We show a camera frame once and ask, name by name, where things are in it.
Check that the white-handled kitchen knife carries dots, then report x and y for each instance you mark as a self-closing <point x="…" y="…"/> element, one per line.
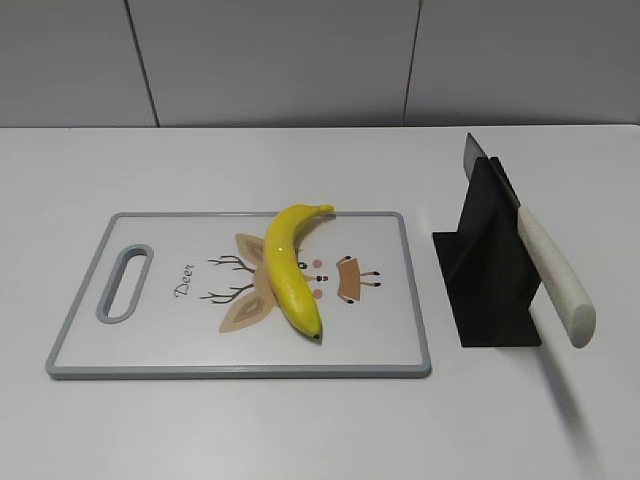
<point x="567" y="293"/>

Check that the yellow plastic banana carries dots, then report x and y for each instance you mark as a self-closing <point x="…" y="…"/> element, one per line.
<point x="286" y="279"/>

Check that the black knife stand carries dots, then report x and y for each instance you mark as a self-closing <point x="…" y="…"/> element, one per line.
<point x="489" y="276"/>

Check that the white deer cutting board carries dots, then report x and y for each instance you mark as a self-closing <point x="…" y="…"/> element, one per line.
<point x="183" y="295"/>

